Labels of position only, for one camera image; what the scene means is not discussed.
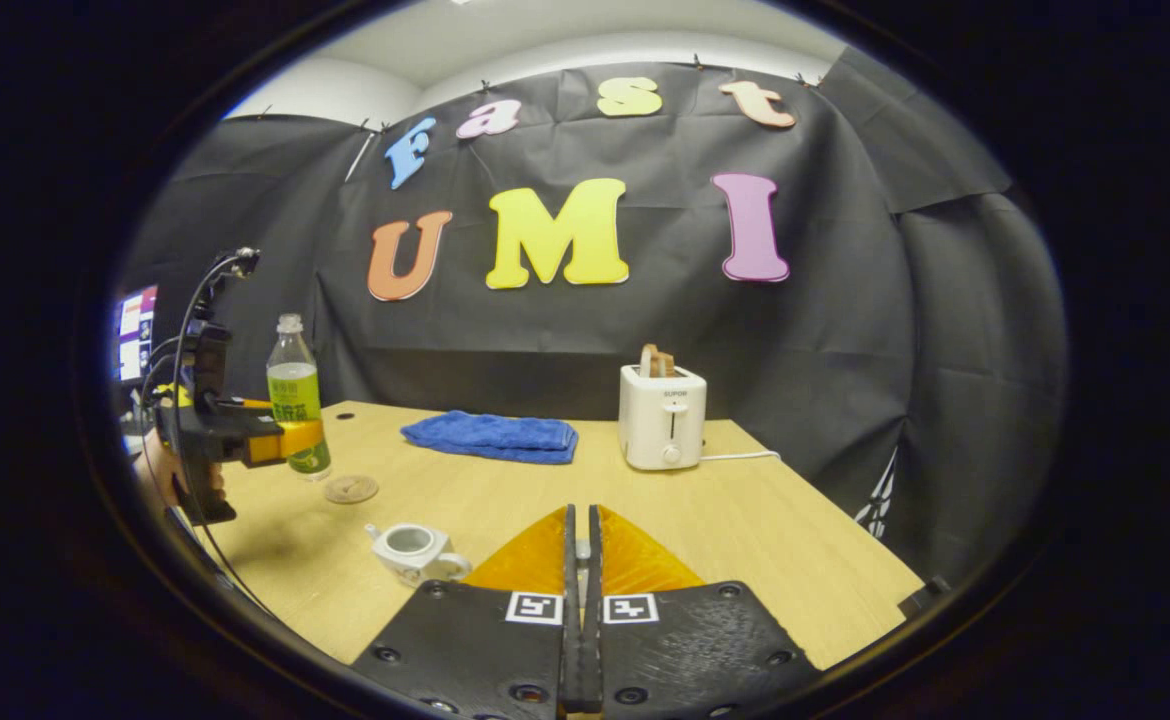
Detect black cable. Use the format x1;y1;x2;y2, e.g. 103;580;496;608
140;248;261;601

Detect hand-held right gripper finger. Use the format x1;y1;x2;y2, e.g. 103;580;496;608
583;503;824;720
353;503;583;720

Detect computer monitor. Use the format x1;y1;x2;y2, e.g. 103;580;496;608
113;285;159;383

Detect round brown coaster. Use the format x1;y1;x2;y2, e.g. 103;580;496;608
323;474;380;505

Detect green label water bottle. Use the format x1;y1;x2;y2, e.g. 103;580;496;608
265;313;332;481

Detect blue folded towel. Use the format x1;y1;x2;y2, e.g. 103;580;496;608
400;410;580;466

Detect white ceramic teacup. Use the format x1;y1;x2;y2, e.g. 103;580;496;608
363;522;473;588

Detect black backdrop cloth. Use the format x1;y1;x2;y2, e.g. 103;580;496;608
120;45;1071;586

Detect white toaster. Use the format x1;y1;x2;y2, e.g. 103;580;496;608
617;364;708;472

